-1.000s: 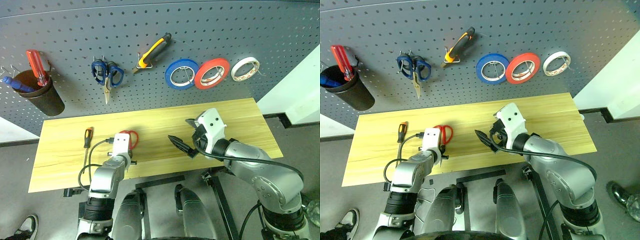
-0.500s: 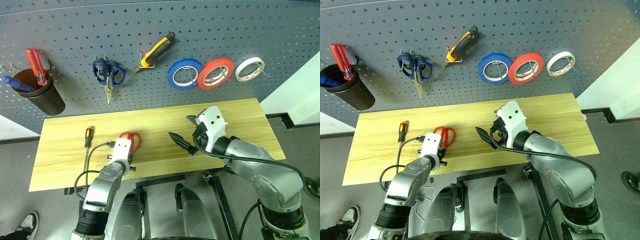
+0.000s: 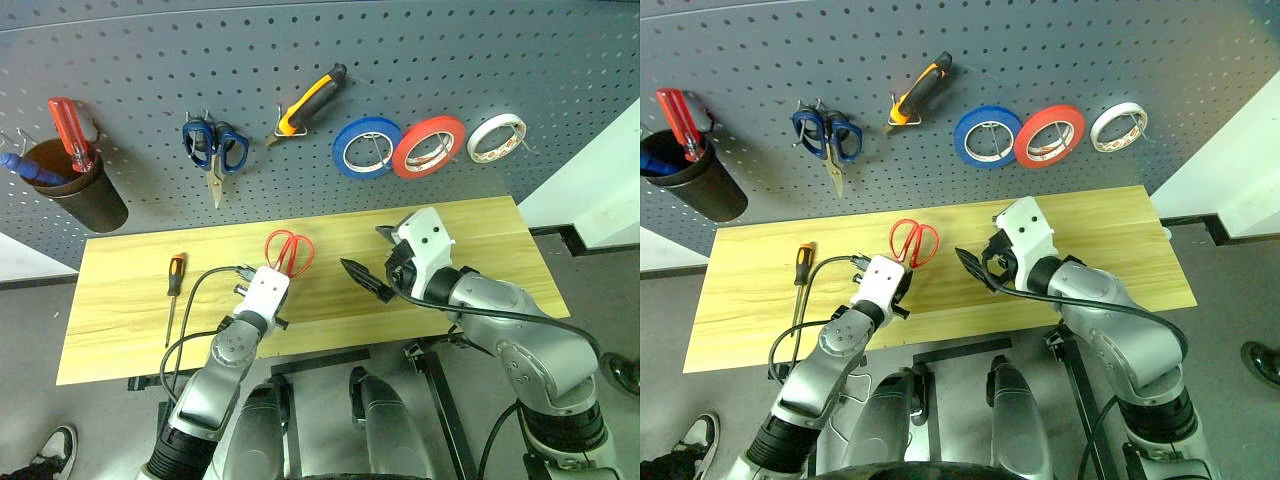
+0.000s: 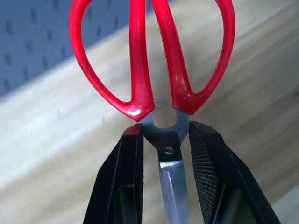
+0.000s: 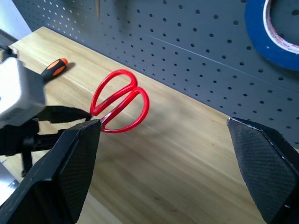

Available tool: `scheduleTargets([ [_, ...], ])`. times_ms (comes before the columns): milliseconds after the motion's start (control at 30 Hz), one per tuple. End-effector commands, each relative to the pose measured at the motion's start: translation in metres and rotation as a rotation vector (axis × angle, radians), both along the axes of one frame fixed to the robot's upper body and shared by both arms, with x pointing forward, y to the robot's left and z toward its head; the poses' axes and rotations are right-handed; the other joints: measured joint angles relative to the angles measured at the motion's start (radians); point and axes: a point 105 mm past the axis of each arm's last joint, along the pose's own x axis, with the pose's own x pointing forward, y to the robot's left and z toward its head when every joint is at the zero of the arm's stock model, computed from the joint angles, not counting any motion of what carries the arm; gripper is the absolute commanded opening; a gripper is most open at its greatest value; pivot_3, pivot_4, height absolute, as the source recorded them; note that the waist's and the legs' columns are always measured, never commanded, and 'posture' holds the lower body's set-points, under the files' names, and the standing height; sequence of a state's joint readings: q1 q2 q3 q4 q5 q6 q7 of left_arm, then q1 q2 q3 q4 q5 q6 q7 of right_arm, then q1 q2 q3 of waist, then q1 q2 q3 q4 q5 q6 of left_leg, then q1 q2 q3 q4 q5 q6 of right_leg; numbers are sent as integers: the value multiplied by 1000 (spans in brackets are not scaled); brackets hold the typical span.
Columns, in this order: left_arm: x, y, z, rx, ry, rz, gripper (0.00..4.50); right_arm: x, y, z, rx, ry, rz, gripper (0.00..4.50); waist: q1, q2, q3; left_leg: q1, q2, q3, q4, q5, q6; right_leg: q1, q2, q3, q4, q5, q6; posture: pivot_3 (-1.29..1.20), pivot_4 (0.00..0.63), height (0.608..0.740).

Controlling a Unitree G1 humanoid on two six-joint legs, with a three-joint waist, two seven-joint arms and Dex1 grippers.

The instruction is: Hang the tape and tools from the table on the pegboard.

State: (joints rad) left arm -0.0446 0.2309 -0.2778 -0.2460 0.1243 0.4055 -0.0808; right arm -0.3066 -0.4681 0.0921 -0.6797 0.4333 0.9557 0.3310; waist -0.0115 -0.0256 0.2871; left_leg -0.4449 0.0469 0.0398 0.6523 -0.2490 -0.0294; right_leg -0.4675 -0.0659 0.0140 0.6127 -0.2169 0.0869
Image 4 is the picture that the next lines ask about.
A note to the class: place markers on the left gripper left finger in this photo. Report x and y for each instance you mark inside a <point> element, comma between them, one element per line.
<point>121,175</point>

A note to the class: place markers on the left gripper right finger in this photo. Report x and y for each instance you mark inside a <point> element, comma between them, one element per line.
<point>210,175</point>

